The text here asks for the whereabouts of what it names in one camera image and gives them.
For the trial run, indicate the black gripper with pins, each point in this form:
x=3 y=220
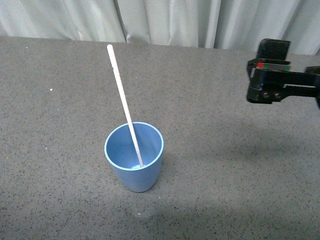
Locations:
x=270 y=78

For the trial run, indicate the white speckled chopstick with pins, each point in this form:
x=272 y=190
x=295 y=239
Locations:
x=116 y=72

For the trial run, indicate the blue plastic cup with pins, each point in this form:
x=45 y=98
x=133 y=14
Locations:
x=120 y=152

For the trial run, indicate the grey curtain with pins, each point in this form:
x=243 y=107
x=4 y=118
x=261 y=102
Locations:
x=220 y=24

